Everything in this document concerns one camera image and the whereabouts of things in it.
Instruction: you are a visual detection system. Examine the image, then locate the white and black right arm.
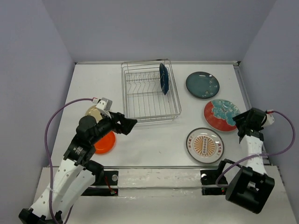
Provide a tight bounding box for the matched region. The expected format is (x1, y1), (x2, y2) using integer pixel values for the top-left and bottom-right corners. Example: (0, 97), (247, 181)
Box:
(215, 108), (275, 214)

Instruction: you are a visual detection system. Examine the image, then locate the small beige plate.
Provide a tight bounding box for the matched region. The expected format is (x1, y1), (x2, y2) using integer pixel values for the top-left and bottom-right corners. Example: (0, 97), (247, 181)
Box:
(85, 105), (102, 123)

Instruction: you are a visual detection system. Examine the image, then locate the white plate with orange sunburst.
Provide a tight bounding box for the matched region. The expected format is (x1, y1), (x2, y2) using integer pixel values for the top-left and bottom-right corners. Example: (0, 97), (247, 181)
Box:
(185, 128), (224, 164)

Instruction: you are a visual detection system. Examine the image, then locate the silver wire dish rack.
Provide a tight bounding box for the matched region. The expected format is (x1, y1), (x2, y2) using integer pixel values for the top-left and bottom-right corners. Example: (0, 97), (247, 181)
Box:
(121, 58), (182, 125)

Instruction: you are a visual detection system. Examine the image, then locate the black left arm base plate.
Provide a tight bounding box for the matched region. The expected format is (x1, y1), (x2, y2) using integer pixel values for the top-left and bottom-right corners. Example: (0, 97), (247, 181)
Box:
(82, 170), (119, 196)

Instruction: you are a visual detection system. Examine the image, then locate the teal plate with white blossoms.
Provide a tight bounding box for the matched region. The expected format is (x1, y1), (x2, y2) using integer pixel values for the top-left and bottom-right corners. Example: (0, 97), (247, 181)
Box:
(185, 71), (220, 99)

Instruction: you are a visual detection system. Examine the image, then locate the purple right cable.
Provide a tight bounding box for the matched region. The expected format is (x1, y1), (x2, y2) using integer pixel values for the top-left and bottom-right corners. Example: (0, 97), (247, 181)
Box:
(215, 111), (297, 187)

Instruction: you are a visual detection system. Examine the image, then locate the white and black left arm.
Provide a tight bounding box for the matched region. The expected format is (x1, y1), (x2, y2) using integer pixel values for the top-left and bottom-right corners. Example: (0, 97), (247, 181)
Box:
(19, 112), (137, 224)

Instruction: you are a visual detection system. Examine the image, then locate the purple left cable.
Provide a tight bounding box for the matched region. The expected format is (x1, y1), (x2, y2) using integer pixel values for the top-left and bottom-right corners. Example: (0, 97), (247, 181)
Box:
(44, 97), (94, 222)

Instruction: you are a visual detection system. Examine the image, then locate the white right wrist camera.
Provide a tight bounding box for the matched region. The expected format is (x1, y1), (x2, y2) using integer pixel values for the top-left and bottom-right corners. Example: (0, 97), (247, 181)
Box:
(262, 110), (275, 128)

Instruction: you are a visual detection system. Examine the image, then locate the purple cable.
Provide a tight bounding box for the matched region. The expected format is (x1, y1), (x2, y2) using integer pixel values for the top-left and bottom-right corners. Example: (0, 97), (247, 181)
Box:
(215, 111), (297, 187)
(44, 97), (94, 222)

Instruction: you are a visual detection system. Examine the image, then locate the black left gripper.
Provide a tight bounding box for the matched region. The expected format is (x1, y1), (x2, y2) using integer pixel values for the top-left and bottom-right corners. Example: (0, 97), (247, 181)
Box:
(91, 109), (137, 144)

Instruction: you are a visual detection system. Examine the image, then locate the red plate with turquoise flower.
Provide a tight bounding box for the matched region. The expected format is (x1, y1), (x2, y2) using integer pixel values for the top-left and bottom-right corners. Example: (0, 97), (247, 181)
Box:
(204, 99), (240, 132)

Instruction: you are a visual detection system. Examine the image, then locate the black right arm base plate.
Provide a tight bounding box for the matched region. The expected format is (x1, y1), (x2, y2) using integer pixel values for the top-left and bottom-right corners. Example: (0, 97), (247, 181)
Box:
(200, 169), (227, 196)

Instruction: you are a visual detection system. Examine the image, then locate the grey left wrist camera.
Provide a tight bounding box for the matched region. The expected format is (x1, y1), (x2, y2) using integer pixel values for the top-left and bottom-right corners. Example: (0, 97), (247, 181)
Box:
(92, 98), (113, 118)

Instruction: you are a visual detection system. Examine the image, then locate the dark blue leaf-shaped plate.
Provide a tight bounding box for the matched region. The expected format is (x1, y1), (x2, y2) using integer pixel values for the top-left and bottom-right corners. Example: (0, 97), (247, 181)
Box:
(159, 63), (169, 95)

